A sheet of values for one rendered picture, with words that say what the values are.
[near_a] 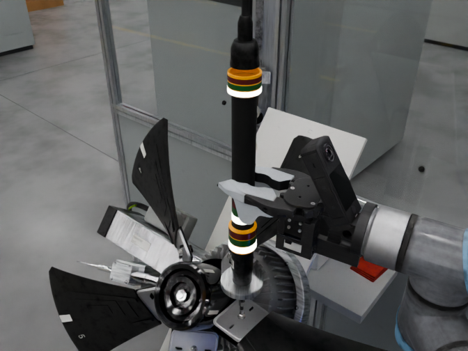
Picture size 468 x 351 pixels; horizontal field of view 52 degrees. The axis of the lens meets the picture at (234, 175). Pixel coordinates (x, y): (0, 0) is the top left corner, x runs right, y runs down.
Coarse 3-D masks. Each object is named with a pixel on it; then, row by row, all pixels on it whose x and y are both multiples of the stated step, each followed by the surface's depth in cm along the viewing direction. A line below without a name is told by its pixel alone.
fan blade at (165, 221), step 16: (160, 128) 95; (144, 144) 101; (160, 144) 94; (144, 160) 102; (160, 160) 94; (144, 176) 103; (160, 176) 95; (144, 192) 106; (160, 192) 95; (160, 208) 98; (176, 224) 90; (176, 240) 95
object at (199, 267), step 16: (176, 272) 85; (192, 272) 83; (208, 272) 83; (160, 288) 85; (176, 288) 84; (192, 288) 82; (208, 288) 80; (160, 304) 84; (176, 304) 84; (192, 304) 81; (208, 304) 80; (224, 304) 84; (176, 320) 83; (192, 320) 80; (208, 320) 82
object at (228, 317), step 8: (232, 304) 85; (248, 304) 86; (256, 304) 86; (224, 312) 83; (232, 312) 84; (248, 312) 84; (256, 312) 84; (264, 312) 85; (216, 320) 81; (224, 320) 82; (232, 320) 82; (240, 320) 82; (248, 320) 82; (256, 320) 83; (224, 328) 80; (232, 328) 80; (240, 328) 81; (248, 328) 81; (232, 336) 79; (240, 336) 79
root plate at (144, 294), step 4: (148, 288) 90; (152, 288) 90; (136, 292) 92; (140, 292) 91; (144, 292) 91; (148, 292) 91; (152, 292) 91; (140, 296) 92; (144, 296) 92; (148, 296) 92; (144, 300) 93; (148, 300) 92; (152, 300) 92; (148, 304) 93; (152, 304) 93; (148, 308) 93; (152, 308) 93; (152, 312) 94; (156, 312) 94; (156, 316) 95; (160, 320) 95
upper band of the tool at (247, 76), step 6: (228, 72) 58; (234, 72) 61; (240, 72) 61; (252, 72) 61; (258, 72) 60; (234, 78) 58; (240, 78) 57; (246, 78) 57; (252, 78) 57; (234, 84) 58; (252, 84) 58; (234, 90) 58; (234, 96) 59
